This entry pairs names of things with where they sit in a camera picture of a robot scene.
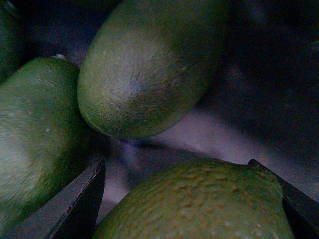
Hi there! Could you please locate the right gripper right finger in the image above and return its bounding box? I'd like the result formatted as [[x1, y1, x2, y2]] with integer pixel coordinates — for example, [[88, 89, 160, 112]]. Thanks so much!
[[247, 159, 319, 239]]

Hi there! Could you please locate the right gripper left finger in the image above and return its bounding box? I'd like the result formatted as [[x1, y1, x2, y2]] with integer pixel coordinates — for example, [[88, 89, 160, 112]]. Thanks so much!
[[2, 160, 105, 239]]

